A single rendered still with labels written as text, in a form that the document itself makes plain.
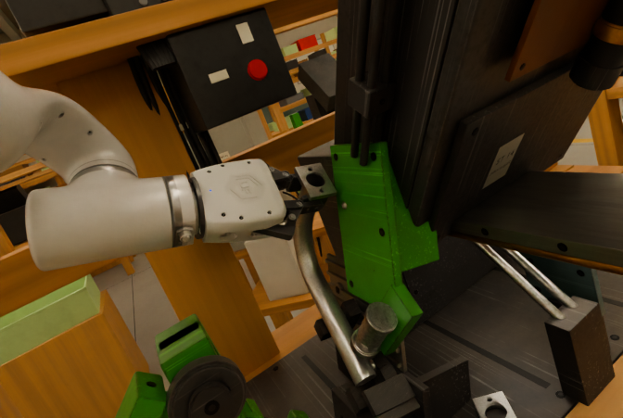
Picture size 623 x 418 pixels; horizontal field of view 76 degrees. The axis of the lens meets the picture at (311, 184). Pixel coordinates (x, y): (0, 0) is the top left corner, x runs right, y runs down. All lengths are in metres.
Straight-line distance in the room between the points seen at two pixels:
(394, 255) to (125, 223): 0.29
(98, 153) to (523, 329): 0.64
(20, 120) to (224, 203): 0.21
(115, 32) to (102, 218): 0.29
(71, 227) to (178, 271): 0.35
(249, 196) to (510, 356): 0.44
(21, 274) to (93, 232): 0.42
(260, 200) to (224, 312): 0.37
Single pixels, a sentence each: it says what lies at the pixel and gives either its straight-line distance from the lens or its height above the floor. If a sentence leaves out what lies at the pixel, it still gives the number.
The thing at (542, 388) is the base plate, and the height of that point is 0.90.
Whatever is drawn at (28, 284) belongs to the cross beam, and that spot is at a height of 1.22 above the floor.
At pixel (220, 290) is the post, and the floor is 1.07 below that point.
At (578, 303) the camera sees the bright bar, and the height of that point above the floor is 1.01.
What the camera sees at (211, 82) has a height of 1.41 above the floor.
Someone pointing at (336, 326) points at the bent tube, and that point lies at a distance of 0.57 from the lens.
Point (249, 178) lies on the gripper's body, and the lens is 0.50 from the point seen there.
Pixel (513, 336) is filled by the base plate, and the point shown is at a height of 0.90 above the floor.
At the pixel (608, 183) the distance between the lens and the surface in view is 0.58.
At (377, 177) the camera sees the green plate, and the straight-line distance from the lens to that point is 0.46.
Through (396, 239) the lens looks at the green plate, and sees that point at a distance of 0.47.
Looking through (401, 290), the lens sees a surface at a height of 1.11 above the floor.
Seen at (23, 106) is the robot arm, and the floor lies 1.42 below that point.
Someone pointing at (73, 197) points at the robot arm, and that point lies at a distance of 0.46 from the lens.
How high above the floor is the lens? 1.36
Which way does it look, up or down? 13 degrees down
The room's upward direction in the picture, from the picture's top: 21 degrees counter-clockwise
